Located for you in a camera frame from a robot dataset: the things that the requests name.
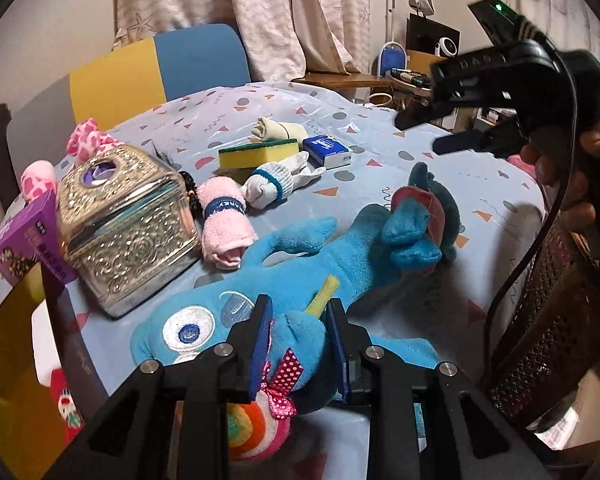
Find blue plush toy with lollipop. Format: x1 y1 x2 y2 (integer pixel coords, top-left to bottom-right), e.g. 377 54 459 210
130 202 443 463

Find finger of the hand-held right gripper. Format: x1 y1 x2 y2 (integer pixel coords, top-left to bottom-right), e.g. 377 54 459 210
431 125 529 161
395 87 515 132

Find wooden side table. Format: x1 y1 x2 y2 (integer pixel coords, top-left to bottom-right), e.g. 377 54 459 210
290 72 396 106

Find black mesh basket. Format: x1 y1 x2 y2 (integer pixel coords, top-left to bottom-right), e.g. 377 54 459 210
490 220 600 426

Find black haired doll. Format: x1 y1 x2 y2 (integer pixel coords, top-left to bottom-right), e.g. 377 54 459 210
150 142 203 221

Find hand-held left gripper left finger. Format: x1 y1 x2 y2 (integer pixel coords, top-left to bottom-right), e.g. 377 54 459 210
45 294 276 480

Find blue white round appliance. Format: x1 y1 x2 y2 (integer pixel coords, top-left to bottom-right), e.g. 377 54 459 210
377 41 408 76

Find purple cardboard box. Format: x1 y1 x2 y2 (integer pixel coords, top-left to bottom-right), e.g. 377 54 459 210
0 190 78 286

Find teal plush toy pink mouth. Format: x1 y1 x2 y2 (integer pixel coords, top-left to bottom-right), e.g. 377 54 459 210
382 162 465 277

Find person's right hand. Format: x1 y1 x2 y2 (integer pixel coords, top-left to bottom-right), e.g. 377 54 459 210
520 117 600 233

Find gold metal tin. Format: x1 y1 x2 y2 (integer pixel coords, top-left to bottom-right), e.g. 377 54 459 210
0 260 111 480

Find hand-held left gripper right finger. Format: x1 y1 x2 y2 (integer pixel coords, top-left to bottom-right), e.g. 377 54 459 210
325 298 556 480

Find grey yellow blue chair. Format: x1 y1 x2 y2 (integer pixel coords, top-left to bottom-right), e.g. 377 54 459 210
10 23 253 146

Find silver ornate tissue box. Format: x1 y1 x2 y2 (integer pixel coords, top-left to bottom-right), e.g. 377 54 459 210
55 144 203 318

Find red sock with doll face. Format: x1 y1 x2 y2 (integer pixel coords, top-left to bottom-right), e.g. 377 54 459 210
47 367 86 443

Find blue tissue pack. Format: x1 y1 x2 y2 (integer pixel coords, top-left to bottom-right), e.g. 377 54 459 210
301 135 353 170

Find yellow green sponge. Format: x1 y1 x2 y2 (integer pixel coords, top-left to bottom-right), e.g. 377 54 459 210
217 137 301 171

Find pink towel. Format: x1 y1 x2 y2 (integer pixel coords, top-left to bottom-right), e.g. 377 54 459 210
197 177 258 271

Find pink patterned curtain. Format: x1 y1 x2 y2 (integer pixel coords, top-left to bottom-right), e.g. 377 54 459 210
115 0 371 86

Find beige cloth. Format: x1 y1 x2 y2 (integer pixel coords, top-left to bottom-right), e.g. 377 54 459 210
250 116 308 143

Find black cable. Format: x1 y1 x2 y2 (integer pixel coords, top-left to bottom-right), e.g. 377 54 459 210
482 15 581 386

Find white sock blue stripes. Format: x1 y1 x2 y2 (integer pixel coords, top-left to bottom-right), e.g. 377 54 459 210
242 152 326 208

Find pink spotted plush toy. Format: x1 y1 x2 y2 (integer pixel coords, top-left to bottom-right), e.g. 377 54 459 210
20 119 121 206

